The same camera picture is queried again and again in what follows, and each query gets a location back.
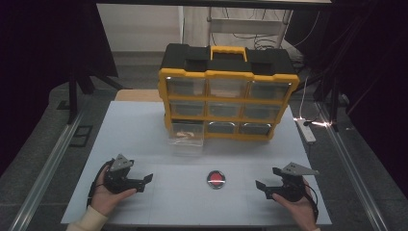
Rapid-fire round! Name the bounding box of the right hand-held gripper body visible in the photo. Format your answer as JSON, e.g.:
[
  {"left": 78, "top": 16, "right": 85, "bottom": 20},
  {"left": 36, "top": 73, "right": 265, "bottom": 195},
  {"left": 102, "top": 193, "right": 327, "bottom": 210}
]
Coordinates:
[{"left": 271, "top": 162, "right": 320, "bottom": 203}]

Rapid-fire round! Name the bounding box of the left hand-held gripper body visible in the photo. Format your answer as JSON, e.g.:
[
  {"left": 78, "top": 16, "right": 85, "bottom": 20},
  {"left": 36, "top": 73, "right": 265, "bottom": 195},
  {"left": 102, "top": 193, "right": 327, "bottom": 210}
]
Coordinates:
[{"left": 103, "top": 153, "right": 144, "bottom": 194}]

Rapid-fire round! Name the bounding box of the round red tin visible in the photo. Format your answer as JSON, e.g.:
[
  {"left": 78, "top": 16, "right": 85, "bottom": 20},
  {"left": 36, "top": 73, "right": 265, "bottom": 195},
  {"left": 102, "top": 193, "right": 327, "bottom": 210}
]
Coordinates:
[{"left": 206, "top": 169, "right": 227, "bottom": 191}]

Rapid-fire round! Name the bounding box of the clear plastic drawer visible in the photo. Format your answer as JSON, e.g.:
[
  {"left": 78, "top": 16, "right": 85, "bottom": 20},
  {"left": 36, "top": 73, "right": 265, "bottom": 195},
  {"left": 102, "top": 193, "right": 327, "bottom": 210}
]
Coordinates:
[{"left": 168, "top": 120, "right": 206, "bottom": 157}]

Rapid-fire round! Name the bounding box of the person's left hand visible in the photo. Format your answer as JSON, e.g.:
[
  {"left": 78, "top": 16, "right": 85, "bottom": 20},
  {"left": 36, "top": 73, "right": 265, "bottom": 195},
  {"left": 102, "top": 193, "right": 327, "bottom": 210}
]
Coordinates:
[{"left": 90, "top": 165, "right": 138, "bottom": 218}]

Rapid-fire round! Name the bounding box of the person's right hand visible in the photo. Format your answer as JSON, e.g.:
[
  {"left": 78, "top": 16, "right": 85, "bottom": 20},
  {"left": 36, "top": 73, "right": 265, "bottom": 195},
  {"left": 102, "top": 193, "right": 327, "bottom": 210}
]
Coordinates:
[{"left": 271, "top": 179, "right": 319, "bottom": 231}]

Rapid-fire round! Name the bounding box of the large black floor socket plate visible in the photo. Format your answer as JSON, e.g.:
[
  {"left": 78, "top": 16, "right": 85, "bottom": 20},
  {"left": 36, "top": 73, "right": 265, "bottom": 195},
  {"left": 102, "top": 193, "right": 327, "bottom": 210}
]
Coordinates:
[{"left": 69, "top": 124, "right": 94, "bottom": 149}]

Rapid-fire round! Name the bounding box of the small tan object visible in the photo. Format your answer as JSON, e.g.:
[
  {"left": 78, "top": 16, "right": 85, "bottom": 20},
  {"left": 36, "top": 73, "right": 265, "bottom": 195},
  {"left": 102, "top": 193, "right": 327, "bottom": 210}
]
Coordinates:
[{"left": 175, "top": 128, "right": 195, "bottom": 140}]

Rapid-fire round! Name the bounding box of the white power strip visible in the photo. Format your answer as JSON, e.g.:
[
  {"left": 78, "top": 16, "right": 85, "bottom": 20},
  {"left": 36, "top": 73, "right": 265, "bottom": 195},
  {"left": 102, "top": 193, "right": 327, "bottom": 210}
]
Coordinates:
[{"left": 293, "top": 117, "right": 318, "bottom": 144}]

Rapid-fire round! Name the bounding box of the wooden side table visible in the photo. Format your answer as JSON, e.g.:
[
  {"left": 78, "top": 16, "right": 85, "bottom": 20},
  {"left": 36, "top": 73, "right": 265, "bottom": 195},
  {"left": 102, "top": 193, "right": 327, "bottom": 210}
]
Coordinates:
[{"left": 114, "top": 89, "right": 165, "bottom": 103}]

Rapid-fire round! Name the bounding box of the grid of clear organizer drawers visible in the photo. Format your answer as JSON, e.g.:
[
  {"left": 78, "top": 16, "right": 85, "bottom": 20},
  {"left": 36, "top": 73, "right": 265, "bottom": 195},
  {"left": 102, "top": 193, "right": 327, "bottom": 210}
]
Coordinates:
[{"left": 165, "top": 76, "right": 293, "bottom": 136}]

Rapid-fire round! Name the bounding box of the black metal stand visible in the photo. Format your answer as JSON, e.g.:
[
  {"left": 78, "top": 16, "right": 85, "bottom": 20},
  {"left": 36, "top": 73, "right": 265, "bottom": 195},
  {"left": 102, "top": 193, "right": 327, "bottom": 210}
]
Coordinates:
[
  {"left": 65, "top": 64, "right": 125, "bottom": 126},
  {"left": 312, "top": 72, "right": 342, "bottom": 133}
]

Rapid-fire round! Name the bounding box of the small black floor socket plate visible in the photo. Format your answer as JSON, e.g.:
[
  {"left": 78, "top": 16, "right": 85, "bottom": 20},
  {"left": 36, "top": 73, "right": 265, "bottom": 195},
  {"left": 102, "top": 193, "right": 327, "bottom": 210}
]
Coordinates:
[{"left": 56, "top": 99, "right": 71, "bottom": 112}]

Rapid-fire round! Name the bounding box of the yellow and black organizer box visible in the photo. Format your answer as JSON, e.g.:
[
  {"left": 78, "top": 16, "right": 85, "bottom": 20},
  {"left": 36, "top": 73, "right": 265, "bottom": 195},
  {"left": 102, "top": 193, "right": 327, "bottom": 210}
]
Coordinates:
[{"left": 158, "top": 42, "right": 301, "bottom": 142}]

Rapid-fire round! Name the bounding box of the dark curtain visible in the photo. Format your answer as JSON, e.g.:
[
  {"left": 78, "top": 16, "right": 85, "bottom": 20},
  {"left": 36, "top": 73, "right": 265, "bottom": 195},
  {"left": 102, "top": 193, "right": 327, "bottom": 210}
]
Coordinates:
[
  {"left": 284, "top": 0, "right": 408, "bottom": 200},
  {"left": 0, "top": 0, "right": 118, "bottom": 177}
]

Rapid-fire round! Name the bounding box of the white metal shelf stand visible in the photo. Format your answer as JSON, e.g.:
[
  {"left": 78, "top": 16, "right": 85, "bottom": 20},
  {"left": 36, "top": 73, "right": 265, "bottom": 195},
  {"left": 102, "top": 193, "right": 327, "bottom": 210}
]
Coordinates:
[{"left": 206, "top": 6, "right": 294, "bottom": 50}]

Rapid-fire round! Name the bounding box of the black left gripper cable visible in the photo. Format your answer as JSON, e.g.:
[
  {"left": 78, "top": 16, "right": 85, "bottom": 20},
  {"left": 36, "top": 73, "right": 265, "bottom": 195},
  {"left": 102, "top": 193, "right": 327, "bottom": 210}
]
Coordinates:
[{"left": 86, "top": 159, "right": 114, "bottom": 208}]

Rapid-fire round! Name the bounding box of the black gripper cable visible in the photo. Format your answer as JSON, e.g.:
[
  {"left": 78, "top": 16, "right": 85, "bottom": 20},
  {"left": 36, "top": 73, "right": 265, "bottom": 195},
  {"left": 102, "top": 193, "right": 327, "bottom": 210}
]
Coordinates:
[
  {"left": 86, "top": 159, "right": 114, "bottom": 208},
  {"left": 303, "top": 183, "right": 320, "bottom": 223}
]

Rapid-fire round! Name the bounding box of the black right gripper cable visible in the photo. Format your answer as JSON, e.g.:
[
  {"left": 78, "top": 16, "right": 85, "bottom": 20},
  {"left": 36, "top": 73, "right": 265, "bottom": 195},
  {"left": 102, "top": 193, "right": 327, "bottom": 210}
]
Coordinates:
[{"left": 303, "top": 183, "right": 320, "bottom": 223}]

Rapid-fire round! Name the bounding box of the aluminium rail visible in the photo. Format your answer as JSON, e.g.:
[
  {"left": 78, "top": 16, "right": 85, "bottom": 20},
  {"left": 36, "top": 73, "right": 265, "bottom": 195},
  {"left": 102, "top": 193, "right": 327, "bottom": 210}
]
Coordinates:
[
  {"left": 315, "top": 101, "right": 391, "bottom": 231},
  {"left": 8, "top": 102, "right": 89, "bottom": 231}
]

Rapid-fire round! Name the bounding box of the white cable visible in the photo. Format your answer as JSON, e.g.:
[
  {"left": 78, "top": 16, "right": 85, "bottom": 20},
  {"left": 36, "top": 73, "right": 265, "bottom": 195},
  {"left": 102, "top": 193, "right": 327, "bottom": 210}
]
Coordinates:
[{"left": 297, "top": 76, "right": 310, "bottom": 120}]

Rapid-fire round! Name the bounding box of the bundle of black cables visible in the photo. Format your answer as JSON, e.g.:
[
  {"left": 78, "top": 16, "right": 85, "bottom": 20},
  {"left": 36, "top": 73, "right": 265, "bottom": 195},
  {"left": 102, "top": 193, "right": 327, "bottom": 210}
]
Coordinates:
[{"left": 251, "top": 31, "right": 282, "bottom": 51}]

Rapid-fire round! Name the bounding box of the dark overhead frame bar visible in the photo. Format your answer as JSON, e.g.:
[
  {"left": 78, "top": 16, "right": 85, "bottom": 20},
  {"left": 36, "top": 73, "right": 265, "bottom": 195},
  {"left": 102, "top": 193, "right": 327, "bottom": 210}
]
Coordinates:
[{"left": 95, "top": 0, "right": 333, "bottom": 11}]

